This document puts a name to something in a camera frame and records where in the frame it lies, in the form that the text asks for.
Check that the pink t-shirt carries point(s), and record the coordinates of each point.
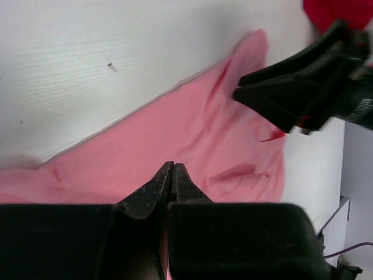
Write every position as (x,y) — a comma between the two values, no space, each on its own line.
(230,152)

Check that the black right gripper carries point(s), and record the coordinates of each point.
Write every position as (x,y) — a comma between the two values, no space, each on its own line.
(289,95)

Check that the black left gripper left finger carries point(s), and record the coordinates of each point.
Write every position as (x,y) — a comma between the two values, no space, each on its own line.
(89,241)

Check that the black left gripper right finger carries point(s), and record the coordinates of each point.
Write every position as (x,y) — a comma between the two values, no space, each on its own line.
(210,240)

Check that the red t-shirt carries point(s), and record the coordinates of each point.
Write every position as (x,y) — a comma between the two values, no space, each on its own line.
(322,13)

